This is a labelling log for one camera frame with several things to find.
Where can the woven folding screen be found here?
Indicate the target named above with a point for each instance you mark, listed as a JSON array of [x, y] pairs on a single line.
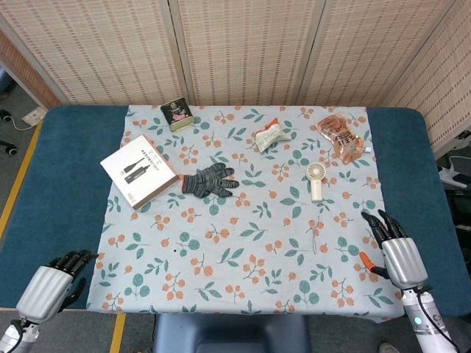
[[235, 48]]

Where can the white power strip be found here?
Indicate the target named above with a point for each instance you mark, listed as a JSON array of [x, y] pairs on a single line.
[[34, 115]]

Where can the blue chair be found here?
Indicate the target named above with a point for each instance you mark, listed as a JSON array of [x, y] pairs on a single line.
[[230, 334]]

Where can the dark knitted glove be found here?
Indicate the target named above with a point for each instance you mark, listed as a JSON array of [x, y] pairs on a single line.
[[209, 181]]

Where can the floral tablecloth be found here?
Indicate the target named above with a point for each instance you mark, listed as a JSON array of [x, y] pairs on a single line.
[[239, 220]]

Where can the white handheld fan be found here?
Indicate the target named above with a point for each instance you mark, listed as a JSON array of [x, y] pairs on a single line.
[[316, 180]]

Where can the grey shoe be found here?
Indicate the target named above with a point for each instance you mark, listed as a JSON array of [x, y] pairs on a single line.
[[388, 347]]

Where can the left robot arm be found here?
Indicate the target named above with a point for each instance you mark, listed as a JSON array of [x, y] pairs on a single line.
[[16, 336]]

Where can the blue padded table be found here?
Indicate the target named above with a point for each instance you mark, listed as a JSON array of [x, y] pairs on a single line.
[[55, 184]]

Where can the white orange snack packet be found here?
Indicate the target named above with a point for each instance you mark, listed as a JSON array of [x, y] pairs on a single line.
[[271, 135]]

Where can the orange transparent refill pouch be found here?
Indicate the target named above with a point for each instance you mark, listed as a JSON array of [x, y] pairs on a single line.
[[340, 137]]

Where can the dark green tin can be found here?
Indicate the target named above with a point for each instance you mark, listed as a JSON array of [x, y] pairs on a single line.
[[177, 114]]

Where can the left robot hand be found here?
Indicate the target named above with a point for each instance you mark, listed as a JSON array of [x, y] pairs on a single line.
[[46, 292]]

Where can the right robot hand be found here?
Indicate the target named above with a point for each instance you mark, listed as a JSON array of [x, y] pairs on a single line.
[[401, 257]]

